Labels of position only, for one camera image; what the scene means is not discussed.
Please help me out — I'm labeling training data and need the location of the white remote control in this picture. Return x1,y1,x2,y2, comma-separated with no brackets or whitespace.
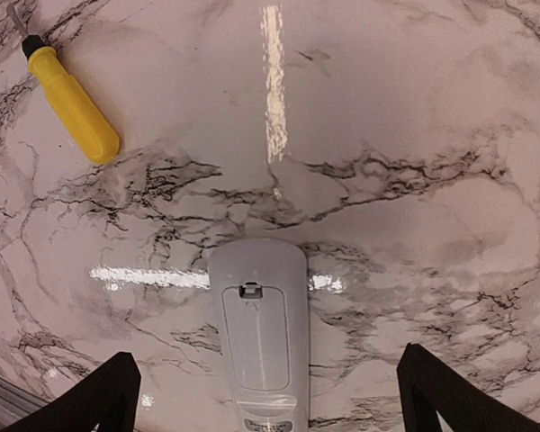
208,238,310,431

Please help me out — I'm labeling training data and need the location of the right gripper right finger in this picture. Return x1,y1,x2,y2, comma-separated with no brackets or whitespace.
397,343,540,432

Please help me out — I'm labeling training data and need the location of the yellow handled screwdriver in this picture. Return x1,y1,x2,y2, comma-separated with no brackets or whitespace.
6,4,121,165

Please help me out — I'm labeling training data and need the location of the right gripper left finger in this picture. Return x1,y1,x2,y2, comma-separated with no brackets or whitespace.
4,352,141,432

